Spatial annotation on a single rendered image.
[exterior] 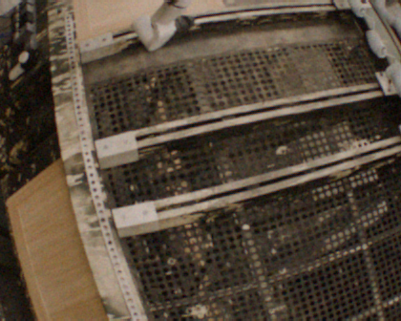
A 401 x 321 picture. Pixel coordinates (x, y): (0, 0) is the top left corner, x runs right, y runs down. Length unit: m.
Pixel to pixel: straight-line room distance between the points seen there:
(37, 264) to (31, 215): 0.21
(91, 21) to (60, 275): 0.96
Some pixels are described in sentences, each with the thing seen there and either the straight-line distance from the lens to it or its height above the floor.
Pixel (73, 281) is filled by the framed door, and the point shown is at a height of 0.53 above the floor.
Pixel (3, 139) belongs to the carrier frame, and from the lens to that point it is 3.13.
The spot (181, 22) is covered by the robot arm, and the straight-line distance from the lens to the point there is 2.42.
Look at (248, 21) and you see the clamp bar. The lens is 2.72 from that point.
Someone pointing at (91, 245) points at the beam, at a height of 0.83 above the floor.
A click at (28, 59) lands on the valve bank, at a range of 2.66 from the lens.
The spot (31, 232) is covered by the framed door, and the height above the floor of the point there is 0.37.
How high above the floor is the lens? 1.99
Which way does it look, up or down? 21 degrees down
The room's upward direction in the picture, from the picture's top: 60 degrees clockwise
